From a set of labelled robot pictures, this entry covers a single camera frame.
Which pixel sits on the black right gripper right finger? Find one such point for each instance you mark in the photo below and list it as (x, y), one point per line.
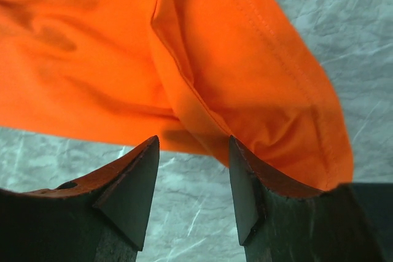
(280, 219)

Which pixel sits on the orange t shirt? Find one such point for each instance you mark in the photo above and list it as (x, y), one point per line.
(192, 72)

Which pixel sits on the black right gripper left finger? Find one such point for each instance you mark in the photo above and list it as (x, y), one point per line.
(102, 216)

